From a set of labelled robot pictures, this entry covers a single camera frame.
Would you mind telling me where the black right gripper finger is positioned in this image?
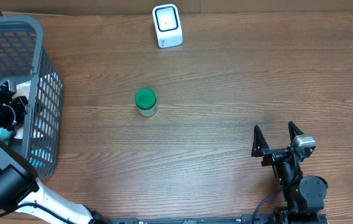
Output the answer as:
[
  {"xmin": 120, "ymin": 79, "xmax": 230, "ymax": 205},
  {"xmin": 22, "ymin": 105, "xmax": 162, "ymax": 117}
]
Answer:
[
  {"xmin": 252, "ymin": 125, "xmax": 269, "ymax": 150},
  {"xmin": 288, "ymin": 121, "xmax": 304, "ymax": 145}
]

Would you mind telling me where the teal tissue packet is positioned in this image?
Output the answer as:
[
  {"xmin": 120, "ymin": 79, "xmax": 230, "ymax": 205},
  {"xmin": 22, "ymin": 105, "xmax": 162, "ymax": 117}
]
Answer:
[{"xmin": 0, "ymin": 128, "xmax": 13, "ymax": 146}]

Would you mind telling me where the green lid jar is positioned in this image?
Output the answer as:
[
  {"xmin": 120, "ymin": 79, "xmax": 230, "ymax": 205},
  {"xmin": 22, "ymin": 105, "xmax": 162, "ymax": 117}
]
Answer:
[{"xmin": 135, "ymin": 88, "xmax": 157, "ymax": 116}]

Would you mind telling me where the beige plastic pouch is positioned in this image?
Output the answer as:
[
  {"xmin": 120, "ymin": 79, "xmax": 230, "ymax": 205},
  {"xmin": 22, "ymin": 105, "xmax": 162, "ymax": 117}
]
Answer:
[{"xmin": 12, "ymin": 74, "xmax": 49, "ymax": 139}]

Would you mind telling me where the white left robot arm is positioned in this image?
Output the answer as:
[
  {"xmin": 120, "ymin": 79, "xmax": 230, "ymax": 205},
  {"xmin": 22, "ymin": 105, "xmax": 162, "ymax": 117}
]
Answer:
[{"xmin": 0, "ymin": 81, "xmax": 109, "ymax": 224}]

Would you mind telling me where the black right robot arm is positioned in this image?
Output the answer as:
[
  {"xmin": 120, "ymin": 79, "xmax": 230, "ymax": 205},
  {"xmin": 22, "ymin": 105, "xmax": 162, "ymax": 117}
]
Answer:
[{"xmin": 251, "ymin": 121, "xmax": 328, "ymax": 223}]

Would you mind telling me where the white barcode scanner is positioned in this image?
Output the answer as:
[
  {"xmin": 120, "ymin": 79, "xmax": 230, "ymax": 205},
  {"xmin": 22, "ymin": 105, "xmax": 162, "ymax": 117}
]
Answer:
[{"xmin": 152, "ymin": 4, "xmax": 183, "ymax": 49}]

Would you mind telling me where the grey plastic mesh basket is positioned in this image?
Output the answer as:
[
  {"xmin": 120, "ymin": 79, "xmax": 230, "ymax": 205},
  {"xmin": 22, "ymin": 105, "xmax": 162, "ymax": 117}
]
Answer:
[{"xmin": 0, "ymin": 16, "xmax": 63, "ymax": 179}]

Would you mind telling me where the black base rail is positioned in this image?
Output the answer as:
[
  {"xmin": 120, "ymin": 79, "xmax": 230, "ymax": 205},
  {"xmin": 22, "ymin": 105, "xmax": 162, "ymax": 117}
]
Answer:
[{"xmin": 109, "ymin": 214, "xmax": 328, "ymax": 224}]

